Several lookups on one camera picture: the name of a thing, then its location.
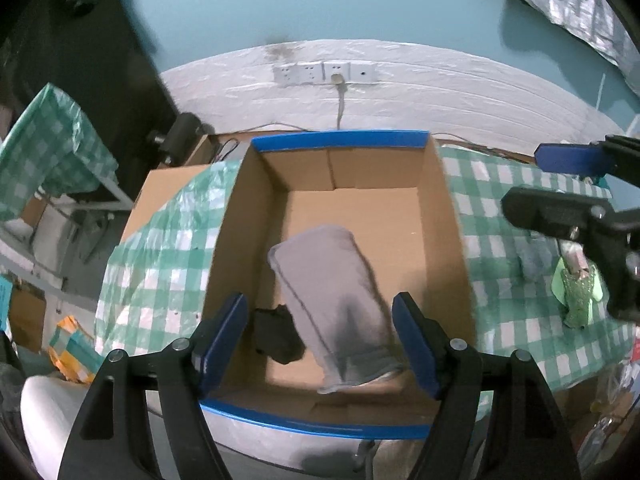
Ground white plug with cable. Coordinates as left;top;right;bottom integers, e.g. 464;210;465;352
331;74;347;130

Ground black cylindrical device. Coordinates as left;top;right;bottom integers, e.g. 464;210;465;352
146;113;202;167

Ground blue edged cardboard box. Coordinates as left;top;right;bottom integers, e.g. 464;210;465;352
203;130;475;440

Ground light green cloth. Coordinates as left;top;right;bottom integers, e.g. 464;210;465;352
551;259;604;307

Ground dark green textured cloth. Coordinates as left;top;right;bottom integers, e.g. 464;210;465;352
561;266;597;328

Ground grey trousers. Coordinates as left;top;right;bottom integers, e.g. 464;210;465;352
267;224;404;394

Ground green checkered tablecloth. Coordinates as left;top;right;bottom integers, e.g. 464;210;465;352
94;144;632;390

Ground white wall socket strip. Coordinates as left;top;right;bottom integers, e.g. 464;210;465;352
272;60;378;87

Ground beige white patterned cloth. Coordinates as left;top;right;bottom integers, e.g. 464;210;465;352
559;240;589;275

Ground silver foil curtain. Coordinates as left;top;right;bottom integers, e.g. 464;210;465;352
525;0;639;92

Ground orange teal package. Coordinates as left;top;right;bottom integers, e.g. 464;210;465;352
47;315;103;385

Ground black sock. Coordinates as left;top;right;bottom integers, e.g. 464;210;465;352
253;304;306;365

